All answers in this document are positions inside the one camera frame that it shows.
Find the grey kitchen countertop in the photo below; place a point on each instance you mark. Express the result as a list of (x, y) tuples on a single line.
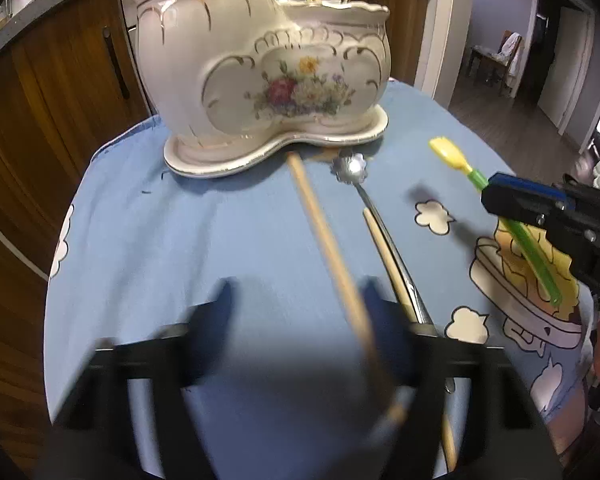
[(25, 15)]

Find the white door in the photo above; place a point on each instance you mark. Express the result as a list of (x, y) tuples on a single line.
[(565, 60)]

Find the silver flower head spoon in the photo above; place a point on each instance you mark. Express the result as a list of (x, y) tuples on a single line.
[(350, 167)]

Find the wooden chopstick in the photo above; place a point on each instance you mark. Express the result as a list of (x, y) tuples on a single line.
[(330, 260), (390, 265)]

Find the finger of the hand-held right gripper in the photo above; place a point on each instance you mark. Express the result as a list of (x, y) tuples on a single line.
[(512, 205), (527, 184)]

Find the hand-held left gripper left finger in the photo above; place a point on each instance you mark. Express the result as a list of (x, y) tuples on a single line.
[(212, 335)]

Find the blue cartoon printed cloth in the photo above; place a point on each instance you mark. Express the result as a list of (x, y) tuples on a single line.
[(220, 240)]

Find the floral ceramic utensil holder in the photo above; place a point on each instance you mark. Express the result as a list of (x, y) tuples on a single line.
[(260, 65)]

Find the white ceramic saucer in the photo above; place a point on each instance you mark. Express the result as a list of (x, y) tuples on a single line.
[(230, 160)]

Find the wooden chair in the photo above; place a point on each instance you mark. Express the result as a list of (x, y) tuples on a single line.
[(497, 60)]

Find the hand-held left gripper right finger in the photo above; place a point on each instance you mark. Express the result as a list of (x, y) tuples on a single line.
[(385, 335)]

